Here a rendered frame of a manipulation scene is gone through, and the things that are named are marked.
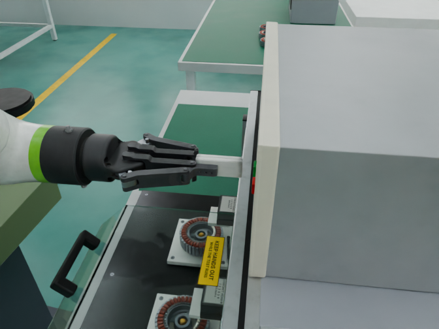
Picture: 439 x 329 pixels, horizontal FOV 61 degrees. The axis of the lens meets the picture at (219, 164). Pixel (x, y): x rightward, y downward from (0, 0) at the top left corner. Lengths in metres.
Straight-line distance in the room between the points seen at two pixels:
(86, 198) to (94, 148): 1.87
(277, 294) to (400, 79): 0.33
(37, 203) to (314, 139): 0.92
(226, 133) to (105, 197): 1.15
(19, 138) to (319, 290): 0.47
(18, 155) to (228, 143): 0.93
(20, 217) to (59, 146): 0.57
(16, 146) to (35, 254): 1.62
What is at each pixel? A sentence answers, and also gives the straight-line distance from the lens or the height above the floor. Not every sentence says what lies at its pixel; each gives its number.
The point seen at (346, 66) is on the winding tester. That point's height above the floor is 1.32.
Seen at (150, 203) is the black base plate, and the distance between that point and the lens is 1.14.
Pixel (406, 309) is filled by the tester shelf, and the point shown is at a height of 1.11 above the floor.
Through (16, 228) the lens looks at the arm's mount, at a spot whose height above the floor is 0.80.
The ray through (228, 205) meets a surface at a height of 0.92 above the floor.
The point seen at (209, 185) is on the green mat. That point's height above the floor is 0.75.
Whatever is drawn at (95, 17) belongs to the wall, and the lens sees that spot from 5.82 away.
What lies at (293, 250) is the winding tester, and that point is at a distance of 0.47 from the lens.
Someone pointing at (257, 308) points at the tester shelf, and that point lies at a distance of 0.48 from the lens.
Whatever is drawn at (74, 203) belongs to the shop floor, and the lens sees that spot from 2.44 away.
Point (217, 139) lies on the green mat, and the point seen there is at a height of 0.75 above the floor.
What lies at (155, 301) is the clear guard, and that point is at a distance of 0.55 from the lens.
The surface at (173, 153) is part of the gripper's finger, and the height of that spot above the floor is 1.19.
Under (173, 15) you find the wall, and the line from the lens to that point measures 5.46.
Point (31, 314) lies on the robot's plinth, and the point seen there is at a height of 0.36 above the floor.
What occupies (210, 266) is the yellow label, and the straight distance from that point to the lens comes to 0.58.
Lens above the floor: 1.52
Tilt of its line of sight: 36 degrees down
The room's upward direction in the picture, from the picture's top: straight up
